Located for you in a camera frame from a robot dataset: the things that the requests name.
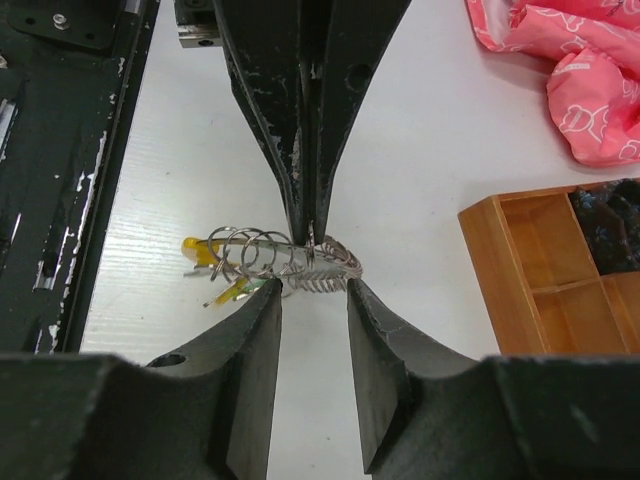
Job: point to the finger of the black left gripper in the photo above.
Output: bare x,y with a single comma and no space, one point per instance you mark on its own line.
261,42
344,42

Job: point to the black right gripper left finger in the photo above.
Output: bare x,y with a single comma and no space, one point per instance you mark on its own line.
201,411

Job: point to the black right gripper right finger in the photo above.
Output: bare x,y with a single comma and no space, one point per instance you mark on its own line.
426,411

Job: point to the green key tag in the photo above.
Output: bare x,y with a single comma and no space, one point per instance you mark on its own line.
248,289

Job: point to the yellow key tag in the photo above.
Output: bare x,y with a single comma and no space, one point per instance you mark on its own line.
205,259

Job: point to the metal keyring with yellow grip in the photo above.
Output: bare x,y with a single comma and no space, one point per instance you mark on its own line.
256,254

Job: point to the wooden compartment tray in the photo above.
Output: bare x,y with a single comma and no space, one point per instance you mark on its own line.
540,284

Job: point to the pink patterned cloth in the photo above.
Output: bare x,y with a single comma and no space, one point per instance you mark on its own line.
593,90

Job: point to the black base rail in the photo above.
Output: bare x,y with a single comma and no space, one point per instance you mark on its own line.
71,73

